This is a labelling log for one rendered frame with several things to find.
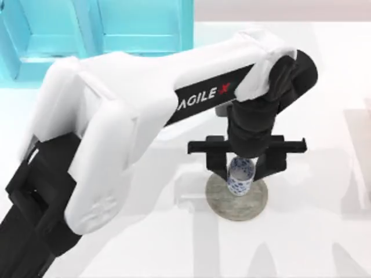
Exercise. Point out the blue and white patterned cup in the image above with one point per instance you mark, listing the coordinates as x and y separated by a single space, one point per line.
240 177

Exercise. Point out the pale grey rounded box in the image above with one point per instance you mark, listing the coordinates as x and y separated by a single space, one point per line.
222 109

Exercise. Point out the round grey stone coaster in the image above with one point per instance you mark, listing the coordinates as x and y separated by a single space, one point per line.
236 202

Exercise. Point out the light blue rack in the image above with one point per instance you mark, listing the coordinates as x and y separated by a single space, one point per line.
87 32

